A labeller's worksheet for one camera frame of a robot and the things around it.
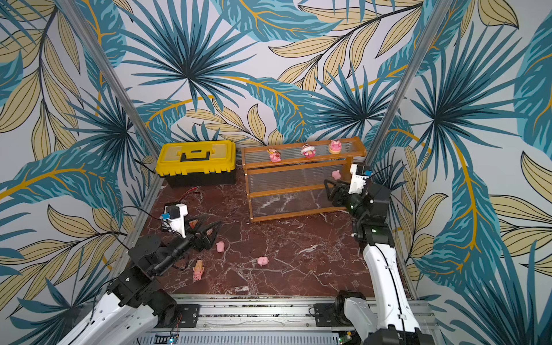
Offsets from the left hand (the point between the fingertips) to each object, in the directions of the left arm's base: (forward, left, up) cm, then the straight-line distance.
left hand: (214, 223), depth 68 cm
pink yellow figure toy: (+25, -18, +7) cm, 31 cm away
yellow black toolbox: (+35, +12, -9) cm, 38 cm away
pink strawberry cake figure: (+27, -31, +7) cm, 42 cm away
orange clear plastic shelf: (+40, -25, -26) cm, 54 cm away
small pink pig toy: (+29, -45, -8) cm, 54 cm away
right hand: (+14, -38, +5) cm, 41 cm away
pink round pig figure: (+31, -42, +5) cm, 52 cm away
